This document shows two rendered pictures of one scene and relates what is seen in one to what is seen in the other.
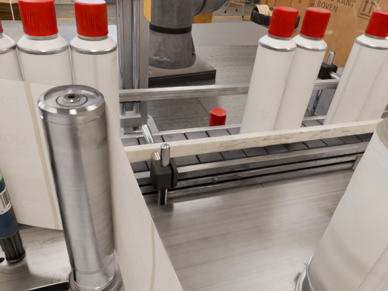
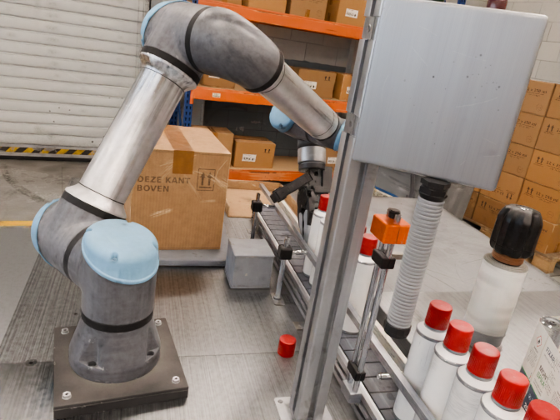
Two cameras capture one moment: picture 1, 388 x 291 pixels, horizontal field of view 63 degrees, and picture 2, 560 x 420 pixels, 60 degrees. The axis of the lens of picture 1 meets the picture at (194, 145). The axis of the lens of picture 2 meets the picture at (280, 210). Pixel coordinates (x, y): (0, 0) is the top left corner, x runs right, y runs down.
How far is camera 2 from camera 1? 99 cm
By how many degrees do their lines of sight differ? 75
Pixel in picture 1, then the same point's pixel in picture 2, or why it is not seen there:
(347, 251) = (507, 309)
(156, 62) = (150, 364)
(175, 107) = (248, 376)
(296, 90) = not seen: hidden behind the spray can
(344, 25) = (185, 201)
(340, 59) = (192, 230)
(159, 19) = (145, 309)
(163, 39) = (147, 330)
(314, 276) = (493, 332)
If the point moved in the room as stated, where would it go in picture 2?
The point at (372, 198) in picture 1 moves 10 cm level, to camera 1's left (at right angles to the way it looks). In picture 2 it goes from (513, 287) to (532, 314)
